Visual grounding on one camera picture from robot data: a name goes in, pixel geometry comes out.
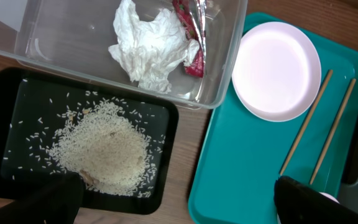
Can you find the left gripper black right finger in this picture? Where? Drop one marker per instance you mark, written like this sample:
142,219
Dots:
297,203

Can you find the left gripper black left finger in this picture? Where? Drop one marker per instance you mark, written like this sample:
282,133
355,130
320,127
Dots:
57,202

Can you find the small white plate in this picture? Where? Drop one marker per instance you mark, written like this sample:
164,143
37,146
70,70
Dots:
329,196

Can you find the pile of rice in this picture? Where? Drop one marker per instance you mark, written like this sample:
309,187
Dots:
113,143

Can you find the white napkin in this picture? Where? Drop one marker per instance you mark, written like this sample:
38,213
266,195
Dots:
149,51

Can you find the red foil wrapper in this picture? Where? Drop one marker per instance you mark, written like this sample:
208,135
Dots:
188,21

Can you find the teal plastic tray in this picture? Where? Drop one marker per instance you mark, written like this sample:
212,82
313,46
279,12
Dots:
242,154

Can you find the black tray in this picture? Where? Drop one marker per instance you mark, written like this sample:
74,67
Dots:
31,110

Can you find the large white plate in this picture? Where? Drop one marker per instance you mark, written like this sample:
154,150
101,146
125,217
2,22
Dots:
277,73

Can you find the right wooden chopstick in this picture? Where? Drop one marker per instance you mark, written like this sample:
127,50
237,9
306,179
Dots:
333,130

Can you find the wooden chopstick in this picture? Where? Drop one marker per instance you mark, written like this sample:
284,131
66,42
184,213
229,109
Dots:
306,122
333,130

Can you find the left wooden chopstick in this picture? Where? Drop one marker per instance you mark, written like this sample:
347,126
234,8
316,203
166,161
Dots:
306,122

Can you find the clear plastic bin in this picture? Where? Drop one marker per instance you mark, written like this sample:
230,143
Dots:
71,38

